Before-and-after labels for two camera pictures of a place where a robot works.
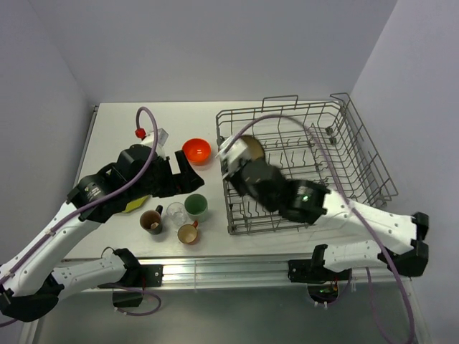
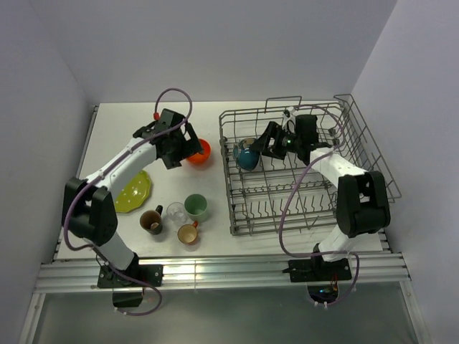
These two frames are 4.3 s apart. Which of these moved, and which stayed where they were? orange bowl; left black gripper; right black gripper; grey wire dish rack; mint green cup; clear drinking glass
Moved: right black gripper; left black gripper
Stayed: clear drinking glass; orange bowl; grey wire dish rack; mint green cup
